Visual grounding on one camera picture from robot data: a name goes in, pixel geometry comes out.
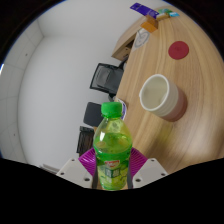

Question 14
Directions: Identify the green drink bottle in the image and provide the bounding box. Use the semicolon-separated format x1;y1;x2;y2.
92;101;134;192

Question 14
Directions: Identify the purple upright package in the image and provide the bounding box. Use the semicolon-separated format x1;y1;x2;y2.
129;2;160;17

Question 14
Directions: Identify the white and brown mug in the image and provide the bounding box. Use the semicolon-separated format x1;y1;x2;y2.
138;73;188;123

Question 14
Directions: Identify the black striped carton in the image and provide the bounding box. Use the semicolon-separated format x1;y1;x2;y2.
75;125;96;157

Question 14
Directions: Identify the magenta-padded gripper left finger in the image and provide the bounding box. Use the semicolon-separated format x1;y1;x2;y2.
55;148;98;190

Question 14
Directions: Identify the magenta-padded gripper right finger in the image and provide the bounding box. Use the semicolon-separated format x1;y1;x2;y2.
128;147;169;190

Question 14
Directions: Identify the black mesh office chair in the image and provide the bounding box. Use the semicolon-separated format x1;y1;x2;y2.
89;62;129;101

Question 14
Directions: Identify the wooden side desk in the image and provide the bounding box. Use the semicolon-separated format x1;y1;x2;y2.
111;19;148;62

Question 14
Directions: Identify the orange cardboard box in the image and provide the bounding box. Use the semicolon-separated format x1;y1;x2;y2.
139;14;159;34

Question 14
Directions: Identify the grey padded office chair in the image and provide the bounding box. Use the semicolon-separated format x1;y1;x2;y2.
82;101;105;128

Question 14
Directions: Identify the green flat packet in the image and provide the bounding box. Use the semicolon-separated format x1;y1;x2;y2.
156;8;172;16

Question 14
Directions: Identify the flat round red coaster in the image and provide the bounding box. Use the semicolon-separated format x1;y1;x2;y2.
167;40;190;61

